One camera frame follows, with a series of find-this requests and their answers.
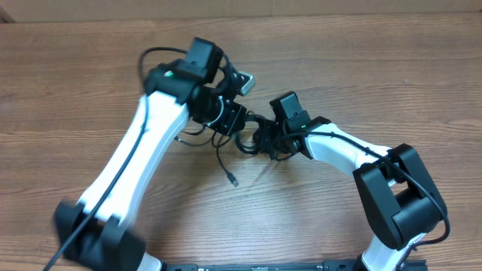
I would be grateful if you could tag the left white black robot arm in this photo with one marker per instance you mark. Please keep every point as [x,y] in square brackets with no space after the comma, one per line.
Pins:
[200,86]

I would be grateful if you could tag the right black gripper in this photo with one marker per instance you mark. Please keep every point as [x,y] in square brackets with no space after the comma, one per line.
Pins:
[265,140]

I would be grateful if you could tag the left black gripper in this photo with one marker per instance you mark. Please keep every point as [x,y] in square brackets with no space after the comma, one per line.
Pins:
[233,120]

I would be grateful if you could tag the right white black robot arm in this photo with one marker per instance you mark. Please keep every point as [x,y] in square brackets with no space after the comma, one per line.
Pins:
[402,204]

